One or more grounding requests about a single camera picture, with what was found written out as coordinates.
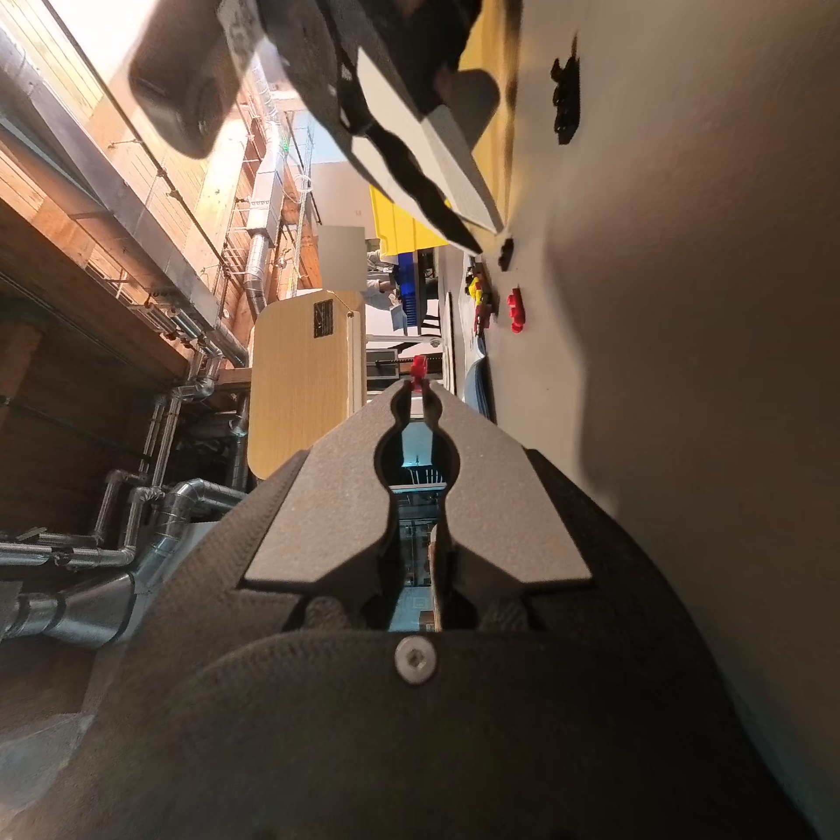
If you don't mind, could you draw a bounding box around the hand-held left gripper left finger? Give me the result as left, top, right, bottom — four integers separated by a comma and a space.
241, 379, 411, 586

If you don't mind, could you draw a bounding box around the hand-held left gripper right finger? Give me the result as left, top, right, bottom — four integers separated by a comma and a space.
422, 381, 593, 588

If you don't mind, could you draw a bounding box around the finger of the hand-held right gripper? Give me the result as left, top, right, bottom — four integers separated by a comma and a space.
356, 49, 506, 235
346, 130, 484, 255

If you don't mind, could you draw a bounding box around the lego instruction booklet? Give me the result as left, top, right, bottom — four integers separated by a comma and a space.
459, 331, 498, 424

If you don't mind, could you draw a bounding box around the black red yellow lego assembly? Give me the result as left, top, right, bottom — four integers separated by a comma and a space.
464, 259, 495, 337

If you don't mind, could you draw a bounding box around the wooden book stand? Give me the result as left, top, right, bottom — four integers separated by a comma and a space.
249, 289, 458, 480

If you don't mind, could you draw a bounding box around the silver ventilation duct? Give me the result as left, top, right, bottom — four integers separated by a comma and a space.
0, 26, 250, 368
244, 141, 291, 320
0, 479, 247, 651

